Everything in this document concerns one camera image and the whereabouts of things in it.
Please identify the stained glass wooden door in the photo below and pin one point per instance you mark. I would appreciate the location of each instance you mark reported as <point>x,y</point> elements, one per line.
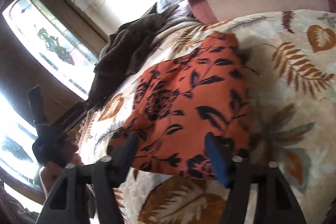
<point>49,44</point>

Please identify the leaf pattern cream blanket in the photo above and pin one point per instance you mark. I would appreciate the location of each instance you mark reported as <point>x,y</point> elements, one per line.
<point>289,66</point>

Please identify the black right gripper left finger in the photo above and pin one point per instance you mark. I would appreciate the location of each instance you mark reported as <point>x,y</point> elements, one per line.
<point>66,201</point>

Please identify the dark brown fleece blanket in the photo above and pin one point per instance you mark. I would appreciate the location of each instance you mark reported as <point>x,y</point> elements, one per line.
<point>127,49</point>

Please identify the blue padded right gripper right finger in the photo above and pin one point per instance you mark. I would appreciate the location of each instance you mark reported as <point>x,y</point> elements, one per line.
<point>276,203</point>

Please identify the person's left hand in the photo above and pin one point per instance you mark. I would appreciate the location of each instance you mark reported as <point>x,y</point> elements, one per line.
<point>49,172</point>

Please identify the orange black floral garment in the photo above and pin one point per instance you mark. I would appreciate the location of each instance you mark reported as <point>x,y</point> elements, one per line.
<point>177,102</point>

